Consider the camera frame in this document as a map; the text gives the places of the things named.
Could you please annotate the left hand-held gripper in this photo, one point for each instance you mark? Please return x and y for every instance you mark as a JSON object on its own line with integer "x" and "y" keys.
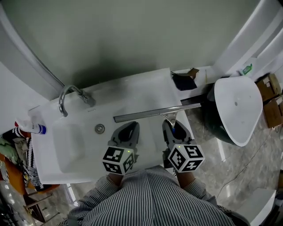
{"x": 118, "y": 157}

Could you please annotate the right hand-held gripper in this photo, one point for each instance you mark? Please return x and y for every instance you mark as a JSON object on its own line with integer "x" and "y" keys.
{"x": 185, "y": 157}

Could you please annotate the metal squeegee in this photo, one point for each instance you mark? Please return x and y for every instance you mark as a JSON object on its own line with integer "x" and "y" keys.
{"x": 143, "y": 114}

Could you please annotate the person's right forearm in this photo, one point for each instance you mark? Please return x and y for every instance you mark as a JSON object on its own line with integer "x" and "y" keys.
{"x": 186, "y": 178}

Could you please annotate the chrome sink drain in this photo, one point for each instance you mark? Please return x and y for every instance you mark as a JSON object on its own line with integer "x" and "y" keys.
{"x": 99, "y": 128}

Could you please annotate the white rectangular sink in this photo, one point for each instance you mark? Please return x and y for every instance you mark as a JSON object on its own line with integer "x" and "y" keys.
{"x": 132, "y": 92}

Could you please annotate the dark blue cloth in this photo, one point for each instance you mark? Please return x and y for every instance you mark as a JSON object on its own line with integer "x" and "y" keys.
{"x": 184, "y": 82}

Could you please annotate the brown cardboard scrap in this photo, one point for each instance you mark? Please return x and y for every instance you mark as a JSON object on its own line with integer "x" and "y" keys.
{"x": 192, "y": 72}

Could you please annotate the thin wooden stick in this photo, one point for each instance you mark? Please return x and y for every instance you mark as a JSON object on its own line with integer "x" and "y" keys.
{"x": 206, "y": 76}

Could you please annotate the white black-sided wash basin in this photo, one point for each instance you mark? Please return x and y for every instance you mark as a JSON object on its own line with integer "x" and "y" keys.
{"x": 237, "y": 106}

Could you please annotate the person's striped shirt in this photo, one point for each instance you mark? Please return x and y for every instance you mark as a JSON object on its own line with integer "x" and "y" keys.
{"x": 150, "y": 198}

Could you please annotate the chrome curved faucet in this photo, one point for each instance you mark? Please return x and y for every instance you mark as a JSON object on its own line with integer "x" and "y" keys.
{"x": 63, "y": 97}

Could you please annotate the white spray bottle blue label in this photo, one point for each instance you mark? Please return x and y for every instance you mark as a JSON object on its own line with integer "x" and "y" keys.
{"x": 35, "y": 126}

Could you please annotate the green and white packet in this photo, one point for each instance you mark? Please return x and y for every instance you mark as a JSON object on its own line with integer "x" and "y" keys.
{"x": 246, "y": 69}

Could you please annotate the brown cardboard box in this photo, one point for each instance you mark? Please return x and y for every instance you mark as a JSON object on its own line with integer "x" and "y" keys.
{"x": 274, "y": 112}
{"x": 268, "y": 87}

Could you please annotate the black and white patterned cloth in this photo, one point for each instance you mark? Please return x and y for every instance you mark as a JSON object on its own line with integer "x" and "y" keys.
{"x": 29, "y": 163}

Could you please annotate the white box-shaped fixture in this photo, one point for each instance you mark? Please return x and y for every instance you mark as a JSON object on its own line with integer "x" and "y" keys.
{"x": 258, "y": 205}

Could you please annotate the green cloth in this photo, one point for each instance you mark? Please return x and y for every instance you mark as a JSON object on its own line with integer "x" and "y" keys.
{"x": 7, "y": 151}

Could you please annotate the orange seat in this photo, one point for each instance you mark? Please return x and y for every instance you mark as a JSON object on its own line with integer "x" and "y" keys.
{"x": 13, "y": 176}

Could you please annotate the wooden stool frame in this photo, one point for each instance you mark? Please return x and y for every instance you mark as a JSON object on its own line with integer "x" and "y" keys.
{"x": 36, "y": 204}

